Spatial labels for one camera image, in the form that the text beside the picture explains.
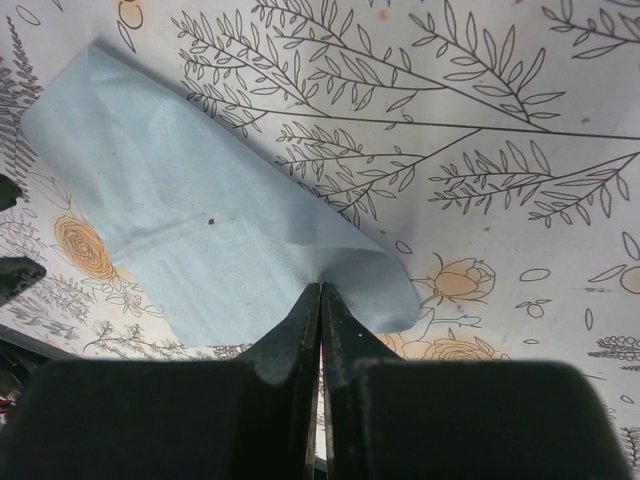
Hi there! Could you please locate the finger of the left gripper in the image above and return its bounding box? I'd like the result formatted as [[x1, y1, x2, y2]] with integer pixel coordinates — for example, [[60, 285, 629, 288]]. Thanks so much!
[[0, 174, 23, 210], [0, 257, 47, 303]]

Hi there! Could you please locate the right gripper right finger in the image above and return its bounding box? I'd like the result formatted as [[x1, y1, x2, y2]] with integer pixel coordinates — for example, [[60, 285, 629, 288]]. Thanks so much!
[[320, 283, 632, 479]]

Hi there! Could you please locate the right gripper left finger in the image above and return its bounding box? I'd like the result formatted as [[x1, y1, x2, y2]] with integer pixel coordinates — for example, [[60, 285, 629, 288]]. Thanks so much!
[[1, 284, 320, 479]]

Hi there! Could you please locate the blue cleaning cloth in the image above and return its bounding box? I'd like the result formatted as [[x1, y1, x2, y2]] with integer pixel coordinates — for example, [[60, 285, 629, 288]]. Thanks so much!
[[22, 47, 419, 346]]

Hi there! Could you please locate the floral table mat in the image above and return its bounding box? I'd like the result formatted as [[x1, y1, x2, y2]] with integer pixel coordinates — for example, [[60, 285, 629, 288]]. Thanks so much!
[[1, 1, 639, 477]]

